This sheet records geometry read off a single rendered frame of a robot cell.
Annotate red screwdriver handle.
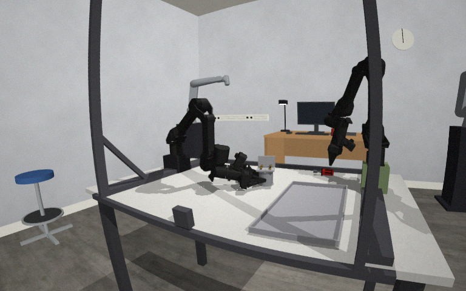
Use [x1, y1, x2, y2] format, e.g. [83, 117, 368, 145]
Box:
[313, 169, 334, 176]

